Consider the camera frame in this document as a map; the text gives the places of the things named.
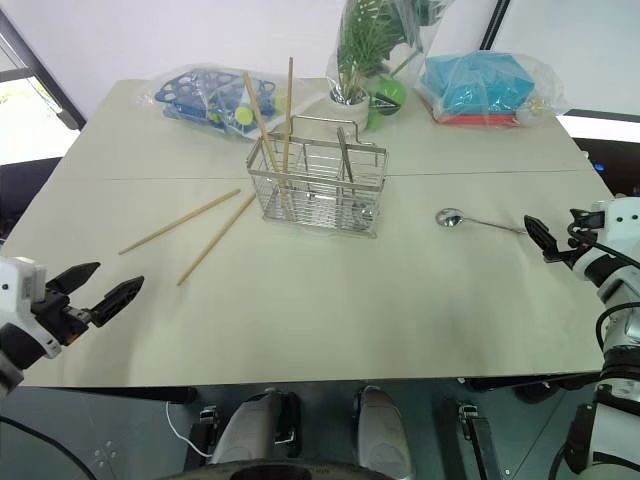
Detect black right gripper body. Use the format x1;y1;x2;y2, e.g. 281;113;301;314
542;208;607;270

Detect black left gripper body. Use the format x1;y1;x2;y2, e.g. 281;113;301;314
31;281;95;348

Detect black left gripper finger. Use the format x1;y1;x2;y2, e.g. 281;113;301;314
89;274;146;329
45;261;102;297

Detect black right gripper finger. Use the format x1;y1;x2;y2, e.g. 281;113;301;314
522;214;559;257

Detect metal spoon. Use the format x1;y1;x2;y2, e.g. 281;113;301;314
434;207;529;236
335;126;374;221

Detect wooden chopstick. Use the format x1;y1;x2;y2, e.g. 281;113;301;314
242;71;294;221
279;56;295;204
117;188;242;256
176;193;258;287

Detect dark equipment beside table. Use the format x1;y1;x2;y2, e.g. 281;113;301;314
568;113;640;199

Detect bagged blue and red items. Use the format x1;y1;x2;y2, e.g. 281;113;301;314
413;49;572;130

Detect grey rounded robot leg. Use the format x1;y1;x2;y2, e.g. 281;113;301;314
208;389;303;466
352;384;417;480

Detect green round toy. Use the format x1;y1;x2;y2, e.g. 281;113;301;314
367;74;408;132

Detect bagged blue plastic rack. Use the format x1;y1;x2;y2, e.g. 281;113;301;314
136;63;322;138

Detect bagged plant in white pot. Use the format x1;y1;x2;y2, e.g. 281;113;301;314
326;0;454;133

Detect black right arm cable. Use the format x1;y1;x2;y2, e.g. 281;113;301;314
594;300;640;372

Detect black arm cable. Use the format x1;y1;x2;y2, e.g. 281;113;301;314
0;416;97;480
594;300;640;372

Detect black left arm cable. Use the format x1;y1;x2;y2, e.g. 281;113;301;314
0;416;97;480

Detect white floor cable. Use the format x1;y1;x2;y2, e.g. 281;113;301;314
165;398;213;459

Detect black window frame bar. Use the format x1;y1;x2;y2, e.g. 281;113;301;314
0;8;87;132

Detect black table support bracket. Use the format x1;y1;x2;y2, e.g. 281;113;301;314
435;396;497;480

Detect black vertical wall strip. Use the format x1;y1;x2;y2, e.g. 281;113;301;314
478;0;512;52

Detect metal wire cutlery basket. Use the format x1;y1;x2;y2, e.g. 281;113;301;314
245;114;390;239

